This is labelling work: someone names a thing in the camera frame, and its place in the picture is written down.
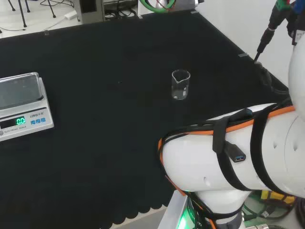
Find white power strip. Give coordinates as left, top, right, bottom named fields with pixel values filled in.
left=64, top=10, right=78, bottom=20

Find black usb connector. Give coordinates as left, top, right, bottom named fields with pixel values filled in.
left=223, top=140, right=247, bottom=164

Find grey metal base plate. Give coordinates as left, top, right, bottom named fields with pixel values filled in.
left=157, top=189, right=190, bottom=229

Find black plug cable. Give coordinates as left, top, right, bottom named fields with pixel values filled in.
left=254, top=0, right=290, bottom=64

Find white electronic balance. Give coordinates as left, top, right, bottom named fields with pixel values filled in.
left=0, top=72, right=55, bottom=143

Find black bench cloth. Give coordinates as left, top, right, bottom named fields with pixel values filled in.
left=0, top=9, right=290, bottom=226

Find black cable bundle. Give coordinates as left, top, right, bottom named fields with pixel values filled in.
left=254, top=61, right=290, bottom=96

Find clear glass beaker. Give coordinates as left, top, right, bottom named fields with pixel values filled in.
left=171, top=69, right=191, bottom=101

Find green cable loop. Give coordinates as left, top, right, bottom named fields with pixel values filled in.
left=139, top=0, right=176, bottom=12

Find black tripod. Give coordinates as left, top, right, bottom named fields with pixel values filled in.
left=9, top=0, right=57, bottom=29

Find grey metal cabinet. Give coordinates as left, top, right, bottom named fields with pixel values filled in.
left=71, top=0, right=106, bottom=24

